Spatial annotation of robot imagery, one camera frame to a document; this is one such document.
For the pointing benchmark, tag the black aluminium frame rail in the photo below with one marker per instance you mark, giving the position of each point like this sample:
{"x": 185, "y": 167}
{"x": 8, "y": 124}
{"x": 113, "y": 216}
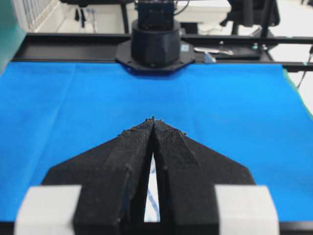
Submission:
{"x": 115, "y": 48}

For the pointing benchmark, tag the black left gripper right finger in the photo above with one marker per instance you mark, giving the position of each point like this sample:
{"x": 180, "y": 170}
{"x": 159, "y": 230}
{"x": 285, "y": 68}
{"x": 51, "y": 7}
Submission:
{"x": 186, "y": 174}

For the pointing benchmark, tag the white blue striped towel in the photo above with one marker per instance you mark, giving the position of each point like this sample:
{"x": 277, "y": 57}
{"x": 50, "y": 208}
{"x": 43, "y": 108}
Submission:
{"x": 152, "y": 213}

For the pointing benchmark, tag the black office chair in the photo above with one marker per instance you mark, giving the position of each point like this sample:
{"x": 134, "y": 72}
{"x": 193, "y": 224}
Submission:
{"x": 264, "y": 13}

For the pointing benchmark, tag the blue table cloth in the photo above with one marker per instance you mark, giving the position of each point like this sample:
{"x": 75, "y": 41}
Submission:
{"x": 50, "y": 112}

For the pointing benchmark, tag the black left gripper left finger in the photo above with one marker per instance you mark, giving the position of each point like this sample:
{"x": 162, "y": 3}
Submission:
{"x": 114, "y": 181}

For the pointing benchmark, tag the silver metal tool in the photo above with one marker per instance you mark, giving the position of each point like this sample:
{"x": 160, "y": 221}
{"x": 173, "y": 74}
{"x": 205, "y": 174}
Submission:
{"x": 212, "y": 50}

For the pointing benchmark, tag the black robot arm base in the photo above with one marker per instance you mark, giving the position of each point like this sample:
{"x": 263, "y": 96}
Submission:
{"x": 155, "y": 43}

